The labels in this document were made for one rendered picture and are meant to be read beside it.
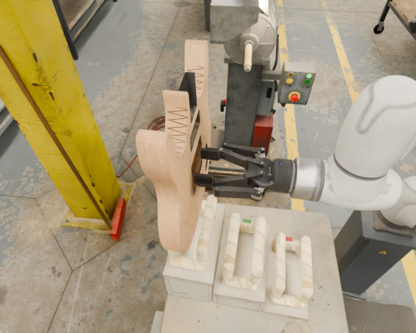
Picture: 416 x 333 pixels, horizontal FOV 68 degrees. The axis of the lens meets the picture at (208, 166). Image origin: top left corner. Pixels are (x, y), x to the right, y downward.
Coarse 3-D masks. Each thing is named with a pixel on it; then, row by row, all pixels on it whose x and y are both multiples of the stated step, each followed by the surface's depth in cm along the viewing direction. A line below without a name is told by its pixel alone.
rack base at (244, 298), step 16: (224, 224) 108; (224, 240) 104; (240, 240) 104; (224, 256) 100; (240, 256) 100; (240, 272) 97; (224, 288) 94; (240, 288) 94; (224, 304) 98; (240, 304) 96; (256, 304) 93
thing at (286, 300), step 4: (284, 296) 97; (288, 296) 97; (292, 296) 97; (272, 300) 97; (276, 300) 96; (280, 300) 96; (284, 300) 96; (288, 300) 96; (292, 300) 96; (296, 300) 96; (280, 304) 96; (284, 304) 96; (288, 304) 96; (292, 304) 95; (296, 304) 95; (300, 304) 95; (304, 304) 95; (300, 308) 96
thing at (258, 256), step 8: (256, 224) 97; (264, 224) 96; (256, 232) 94; (264, 232) 94; (256, 240) 92; (264, 240) 93; (256, 248) 91; (256, 256) 89; (256, 264) 87; (256, 272) 86
